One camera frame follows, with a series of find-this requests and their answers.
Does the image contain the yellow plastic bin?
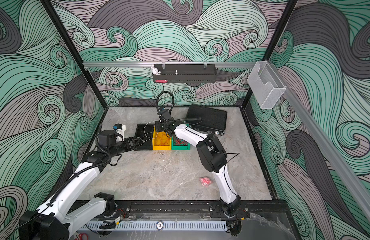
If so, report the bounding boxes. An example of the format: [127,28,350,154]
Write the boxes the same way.
[152,128,172,151]

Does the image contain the clear acrylic wall holder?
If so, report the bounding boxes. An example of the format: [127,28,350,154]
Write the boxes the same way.
[248,61,286,110]

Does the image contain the black corner frame post right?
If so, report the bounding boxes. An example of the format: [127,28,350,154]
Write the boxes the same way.
[242,1,297,109]

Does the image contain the black ribbed carrying case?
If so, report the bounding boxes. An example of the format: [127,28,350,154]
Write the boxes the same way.
[186,105,228,136]

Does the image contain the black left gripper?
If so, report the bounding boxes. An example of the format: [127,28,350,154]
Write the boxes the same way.
[109,136,140,159]

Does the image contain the red handled scissors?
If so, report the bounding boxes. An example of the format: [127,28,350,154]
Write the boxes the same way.
[74,233,89,240]

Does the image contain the small white figurine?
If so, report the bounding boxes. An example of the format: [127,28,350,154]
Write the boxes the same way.
[150,65,161,75]

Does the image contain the aluminium wall rail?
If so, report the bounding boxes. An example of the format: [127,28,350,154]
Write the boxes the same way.
[82,61,256,69]

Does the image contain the black corner frame post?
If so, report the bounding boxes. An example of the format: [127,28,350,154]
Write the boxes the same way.
[242,1,297,109]
[40,0,109,109]

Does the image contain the black plastic bin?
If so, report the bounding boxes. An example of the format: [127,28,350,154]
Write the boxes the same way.
[135,124,155,151]

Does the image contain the white slotted cable duct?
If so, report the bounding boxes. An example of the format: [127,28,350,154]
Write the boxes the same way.
[79,220,228,232]

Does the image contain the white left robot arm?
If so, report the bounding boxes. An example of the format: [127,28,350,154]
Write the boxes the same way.
[17,124,135,240]

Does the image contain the black corner frame post left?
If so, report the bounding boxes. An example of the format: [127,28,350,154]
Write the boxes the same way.
[40,0,109,109]

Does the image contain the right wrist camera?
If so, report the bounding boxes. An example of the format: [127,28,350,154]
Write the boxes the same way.
[158,108,174,123]

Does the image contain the white cable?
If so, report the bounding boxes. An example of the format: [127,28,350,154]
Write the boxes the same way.
[136,121,177,174]

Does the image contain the pink crumpled object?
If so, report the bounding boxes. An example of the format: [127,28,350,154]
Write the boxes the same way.
[199,177,213,187]

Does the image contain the green plastic bin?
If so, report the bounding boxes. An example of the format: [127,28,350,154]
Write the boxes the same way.
[171,136,191,151]

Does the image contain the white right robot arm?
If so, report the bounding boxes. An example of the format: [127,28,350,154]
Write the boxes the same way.
[155,121,241,218]

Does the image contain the black wall shelf tray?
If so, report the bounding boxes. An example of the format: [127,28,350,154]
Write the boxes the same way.
[152,65,217,84]

